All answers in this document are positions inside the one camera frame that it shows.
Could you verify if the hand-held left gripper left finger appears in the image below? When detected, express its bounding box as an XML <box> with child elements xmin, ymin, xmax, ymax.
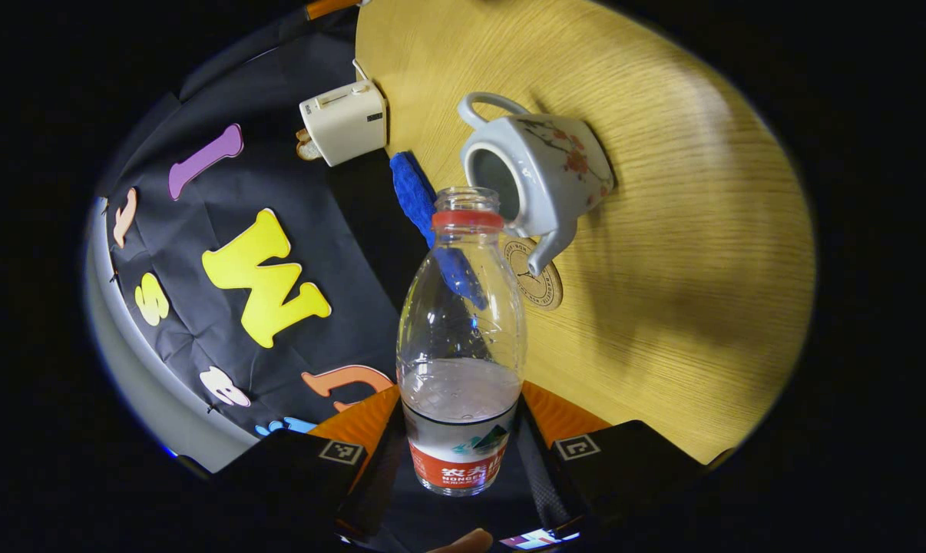
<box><xmin>206</xmin><ymin>384</ymin><xmax>402</xmax><ymax>546</ymax></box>

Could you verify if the blue folded towel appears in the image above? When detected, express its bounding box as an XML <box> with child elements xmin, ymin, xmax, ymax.
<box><xmin>389</xmin><ymin>151</ymin><xmax>488</xmax><ymax>311</ymax></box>

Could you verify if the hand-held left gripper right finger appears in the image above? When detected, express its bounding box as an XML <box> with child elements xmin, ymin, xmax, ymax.
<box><xmin>513</xmin><ymin>380</ymin><xmax>709</xmax><ymax>542</ymax></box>

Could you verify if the round cork coaster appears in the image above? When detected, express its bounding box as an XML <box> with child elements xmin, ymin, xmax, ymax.
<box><xmin>504</xmin><ymin>237</ymin><xmax>564</xmax><ymax>311</ymax></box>

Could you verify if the white floral teacup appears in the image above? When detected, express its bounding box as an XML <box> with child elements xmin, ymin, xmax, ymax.
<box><xmin>457</xmin><ymin>92</ymin><xmax>616</xmax><ymax>277</ymax></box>

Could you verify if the clear plastic water bottle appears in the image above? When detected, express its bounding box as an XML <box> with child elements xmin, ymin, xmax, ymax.
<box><xmin>396</xmin><ymin>187</ymin><xmax>527</xmax><ymax>498</ymax></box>

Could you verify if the white toaster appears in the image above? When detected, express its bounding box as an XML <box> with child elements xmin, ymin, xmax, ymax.
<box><xmin>299</xmin><ymin>80</ymin><xmax>388</xmax><ymax>167</ymax></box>

